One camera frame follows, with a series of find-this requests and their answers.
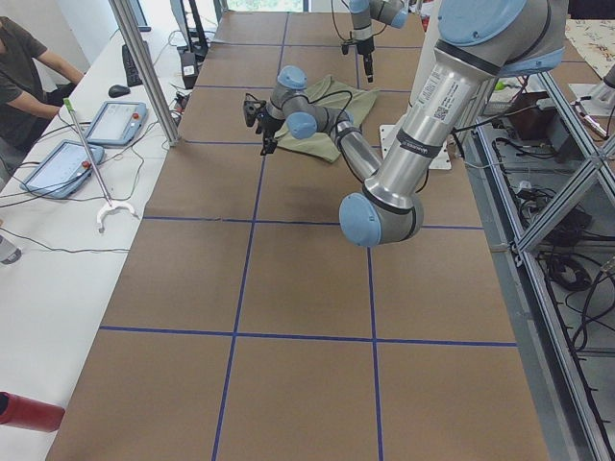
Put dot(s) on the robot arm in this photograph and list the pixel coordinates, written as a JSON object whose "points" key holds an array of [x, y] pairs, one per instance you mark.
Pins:
{"points": [[478, 41], [363, 13]]}

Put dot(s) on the seated person dark shirt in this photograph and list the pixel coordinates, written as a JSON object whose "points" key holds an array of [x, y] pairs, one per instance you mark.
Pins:
{"points": [[26, 108]]}

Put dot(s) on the teach pendant near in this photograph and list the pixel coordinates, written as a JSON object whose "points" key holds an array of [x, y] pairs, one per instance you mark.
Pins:
{"points": [[61, 173]]}

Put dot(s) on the teach pendant far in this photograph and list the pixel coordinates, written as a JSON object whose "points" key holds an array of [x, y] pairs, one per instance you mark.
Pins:
{"points": [[116, 124]]}

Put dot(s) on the metal reacher grabber tool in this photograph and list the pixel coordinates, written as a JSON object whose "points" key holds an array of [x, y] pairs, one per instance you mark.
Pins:
{"points": [[111, 205]]}

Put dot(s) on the black keyboard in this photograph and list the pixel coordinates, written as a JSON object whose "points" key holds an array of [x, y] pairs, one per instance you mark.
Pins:
{"points": [[131, 71]]}

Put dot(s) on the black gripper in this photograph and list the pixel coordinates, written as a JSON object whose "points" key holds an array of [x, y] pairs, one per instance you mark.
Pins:
{"points": [[365, 47], [269, 125]]}

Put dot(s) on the red bottle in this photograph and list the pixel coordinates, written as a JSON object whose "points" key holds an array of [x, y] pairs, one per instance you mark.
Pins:
{"points": [[22, 412]]}

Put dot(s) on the aluminium frame post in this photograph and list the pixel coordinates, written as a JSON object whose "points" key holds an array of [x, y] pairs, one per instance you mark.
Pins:
{"points": [[125, 19]]}

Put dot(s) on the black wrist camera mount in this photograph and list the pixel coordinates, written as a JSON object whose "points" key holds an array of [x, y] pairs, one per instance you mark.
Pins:
{"points": [[253, 109], [346, 45]]}

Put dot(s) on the teach pendant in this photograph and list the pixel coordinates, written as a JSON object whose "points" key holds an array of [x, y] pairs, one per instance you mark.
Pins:
{"points": [[116, 124], [61, 173]]}

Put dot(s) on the black computer mouse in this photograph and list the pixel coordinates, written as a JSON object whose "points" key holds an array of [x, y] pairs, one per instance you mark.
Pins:
{"points": [[116, 91]]}

